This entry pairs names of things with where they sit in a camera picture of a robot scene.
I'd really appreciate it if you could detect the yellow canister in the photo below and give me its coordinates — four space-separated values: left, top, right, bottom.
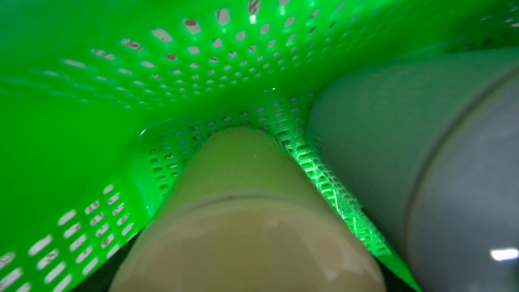
110 128 386 291

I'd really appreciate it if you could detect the green plastic basket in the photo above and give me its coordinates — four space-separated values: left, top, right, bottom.
1 0 518 291

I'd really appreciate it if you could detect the blue canister back middle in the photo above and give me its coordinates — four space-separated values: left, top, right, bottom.
306 47 518 291

